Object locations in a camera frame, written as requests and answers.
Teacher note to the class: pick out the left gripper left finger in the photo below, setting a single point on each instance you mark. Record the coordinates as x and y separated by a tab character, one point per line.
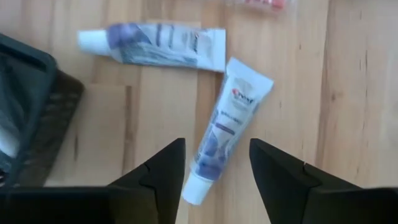
155	186

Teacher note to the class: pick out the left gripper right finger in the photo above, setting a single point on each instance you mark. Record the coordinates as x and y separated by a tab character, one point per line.
286	186

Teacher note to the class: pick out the white blue toothpaste tube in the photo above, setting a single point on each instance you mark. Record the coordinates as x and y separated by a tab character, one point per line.
161	46
227	124

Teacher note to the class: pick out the black slotted plastic basket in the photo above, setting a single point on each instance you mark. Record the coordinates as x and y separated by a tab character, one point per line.
28	87

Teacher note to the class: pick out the red item in clear wrap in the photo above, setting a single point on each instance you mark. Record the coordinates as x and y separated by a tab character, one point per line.
267	3

